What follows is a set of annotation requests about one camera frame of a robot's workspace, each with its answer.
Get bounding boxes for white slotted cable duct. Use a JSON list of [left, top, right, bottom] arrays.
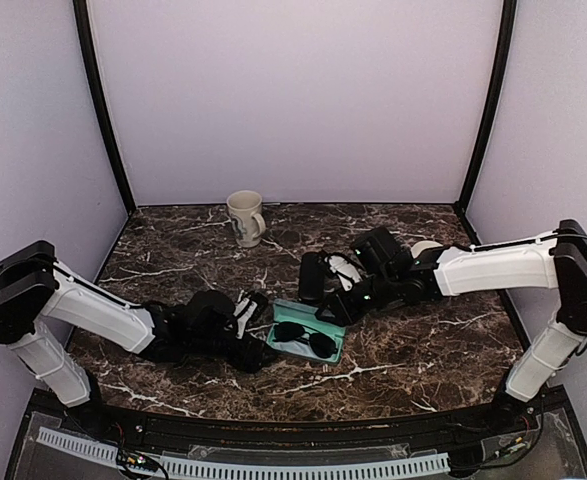
[[36, 427, 450, 479]]

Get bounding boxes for left black frame post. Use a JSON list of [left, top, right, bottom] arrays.
[[72, 0, 137, 215]]

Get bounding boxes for right black frame post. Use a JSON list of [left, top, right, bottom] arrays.
[[456, 0, 518, 213]]

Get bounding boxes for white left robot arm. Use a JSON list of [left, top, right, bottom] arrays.
[[0, 240, 276, 436]]

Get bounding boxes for black frame sunglasses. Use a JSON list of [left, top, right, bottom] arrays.
[[274, 322, 338, 359]]

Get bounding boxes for black frame post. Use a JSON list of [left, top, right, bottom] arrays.
[[72, 0, 137, 215], [456, 0, 518, 213]]

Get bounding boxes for black hard glasses case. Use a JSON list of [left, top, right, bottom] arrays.
[[298, 252, 325, 305]]

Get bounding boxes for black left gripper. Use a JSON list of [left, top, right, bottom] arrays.
[[188, 330, 279, 374]]

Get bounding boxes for white and green bowl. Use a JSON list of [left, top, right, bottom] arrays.
[[411, 240, 442, 258]]

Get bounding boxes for blue textured glasses case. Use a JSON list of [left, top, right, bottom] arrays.
[[267, 299, 346, 365]]

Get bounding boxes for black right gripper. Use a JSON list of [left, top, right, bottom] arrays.
[[315, 269, 399, 327]]

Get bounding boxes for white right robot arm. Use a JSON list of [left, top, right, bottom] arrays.
[[316, 219, 587, 434]]

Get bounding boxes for cream ceramic mug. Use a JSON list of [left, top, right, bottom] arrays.
[[226, 190, 267, 248]]

